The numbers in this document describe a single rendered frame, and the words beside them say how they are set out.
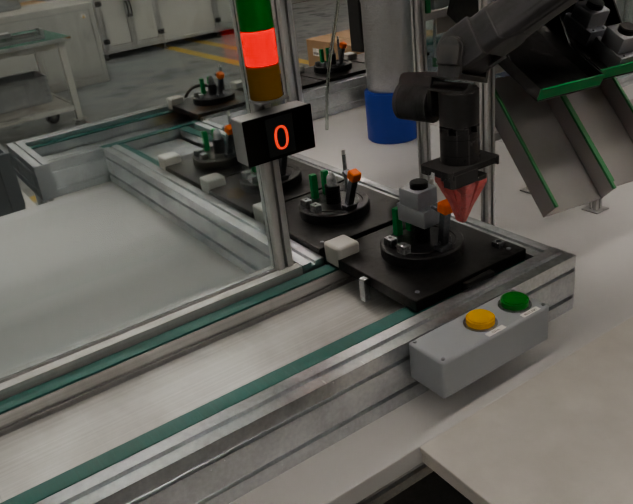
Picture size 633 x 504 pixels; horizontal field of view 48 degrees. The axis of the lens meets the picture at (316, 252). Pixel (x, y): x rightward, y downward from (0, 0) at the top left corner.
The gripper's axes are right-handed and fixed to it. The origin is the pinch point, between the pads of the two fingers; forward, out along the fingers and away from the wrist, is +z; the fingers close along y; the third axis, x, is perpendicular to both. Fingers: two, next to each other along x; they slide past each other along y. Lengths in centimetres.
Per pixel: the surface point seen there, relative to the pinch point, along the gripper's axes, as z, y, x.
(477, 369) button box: 14.3, 12.5, 15.2
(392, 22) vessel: -14, -58, -83
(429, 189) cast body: -2.2, -0.8, -7.8
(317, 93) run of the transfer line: 11, -59, -127
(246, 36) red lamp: -29.2, 21.1, -20.8
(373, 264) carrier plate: 9.3, 8.6, -11.8
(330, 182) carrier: 2.9, 0.3, -34.6
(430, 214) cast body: 1.4, 0.3, -6.5
